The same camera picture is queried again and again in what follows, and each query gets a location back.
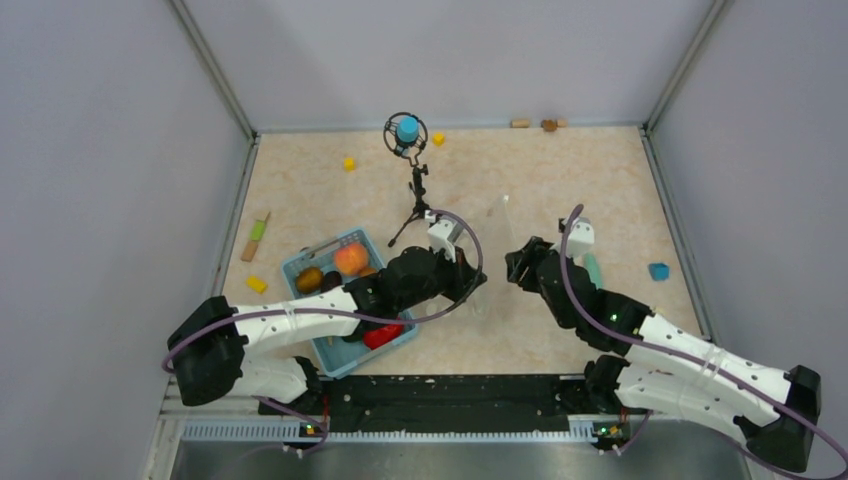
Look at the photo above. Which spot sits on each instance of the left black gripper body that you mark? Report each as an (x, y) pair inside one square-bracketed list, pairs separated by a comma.
[(447, 277)]

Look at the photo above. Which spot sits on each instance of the yellow cube left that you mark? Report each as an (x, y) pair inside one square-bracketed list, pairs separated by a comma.
[(349, 164)]

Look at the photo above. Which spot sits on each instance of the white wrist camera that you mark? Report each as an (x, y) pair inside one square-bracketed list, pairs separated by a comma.
[(443, 233), (581, 238)]

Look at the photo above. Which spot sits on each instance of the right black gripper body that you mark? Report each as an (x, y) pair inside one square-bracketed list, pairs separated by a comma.
[(525, 273)]

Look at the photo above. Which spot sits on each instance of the brown toy kiwi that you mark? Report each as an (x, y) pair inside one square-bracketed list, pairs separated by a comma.
[(309, 280)]

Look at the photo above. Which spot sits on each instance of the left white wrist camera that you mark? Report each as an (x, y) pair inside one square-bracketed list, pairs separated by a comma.
[(443, 233)]

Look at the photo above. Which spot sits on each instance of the dark plum toy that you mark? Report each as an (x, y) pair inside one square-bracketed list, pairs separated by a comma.
[(331, 280)]

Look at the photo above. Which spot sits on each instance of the brown wooden piece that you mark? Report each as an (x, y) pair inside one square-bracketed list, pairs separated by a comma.
[(549, 125)]

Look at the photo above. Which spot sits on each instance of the blue perforated plastic basket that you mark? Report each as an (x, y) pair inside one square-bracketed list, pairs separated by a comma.
[(336, 356)]

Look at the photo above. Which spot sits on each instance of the red toy bell pepper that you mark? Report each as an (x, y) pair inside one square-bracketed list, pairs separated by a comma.
[(377, 338)]

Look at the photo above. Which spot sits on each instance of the yellow block front left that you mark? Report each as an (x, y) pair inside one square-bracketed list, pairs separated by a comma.
[(256, 284)]

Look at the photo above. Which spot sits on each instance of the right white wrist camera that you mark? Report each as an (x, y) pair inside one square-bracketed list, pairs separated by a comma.
[(581, 238)]

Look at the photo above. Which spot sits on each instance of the clear polka dot zip bag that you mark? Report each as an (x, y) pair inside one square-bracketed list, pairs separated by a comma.
[(494, 239)]

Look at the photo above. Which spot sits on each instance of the blue toy block right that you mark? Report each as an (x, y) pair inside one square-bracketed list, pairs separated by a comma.
[(659, 271)]

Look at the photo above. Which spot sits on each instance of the orange toy peach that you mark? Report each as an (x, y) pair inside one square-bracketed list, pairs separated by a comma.
[(351, 259)]

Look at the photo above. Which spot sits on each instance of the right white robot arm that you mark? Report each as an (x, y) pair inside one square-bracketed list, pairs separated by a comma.
[(649, 363)]

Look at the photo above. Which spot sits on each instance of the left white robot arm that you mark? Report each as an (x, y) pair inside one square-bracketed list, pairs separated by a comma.
[(222, 349)]

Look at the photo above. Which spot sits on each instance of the wooden cork piece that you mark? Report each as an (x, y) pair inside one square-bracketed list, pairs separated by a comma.
[(520, 123)]

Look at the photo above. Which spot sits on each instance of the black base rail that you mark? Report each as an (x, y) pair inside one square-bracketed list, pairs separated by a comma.
[(443, 404)]

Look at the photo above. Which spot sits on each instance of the teal plastic bottle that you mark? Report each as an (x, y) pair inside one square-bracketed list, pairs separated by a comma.
[(592, 267)]

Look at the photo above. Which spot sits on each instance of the green and wood toy block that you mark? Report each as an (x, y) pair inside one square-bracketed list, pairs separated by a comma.
[(256, 233)]

